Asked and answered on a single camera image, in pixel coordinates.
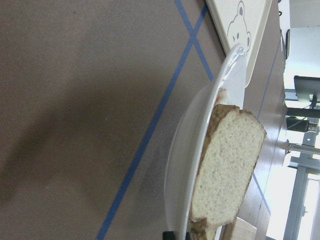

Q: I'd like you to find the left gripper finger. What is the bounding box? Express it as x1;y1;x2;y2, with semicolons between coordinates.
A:
162;231;175;240

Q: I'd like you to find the white round plate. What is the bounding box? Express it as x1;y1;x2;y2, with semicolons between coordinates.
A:
164;44;247;240

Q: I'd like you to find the bread slice on plate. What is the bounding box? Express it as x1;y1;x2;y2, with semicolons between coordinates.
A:
188;217;217;240

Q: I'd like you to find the cream bear serving tray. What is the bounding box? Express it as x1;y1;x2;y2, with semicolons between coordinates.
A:
206;0;272;86

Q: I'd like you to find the bread slice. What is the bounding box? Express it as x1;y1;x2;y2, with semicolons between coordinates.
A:
189;104;267;226
188;217;217;240

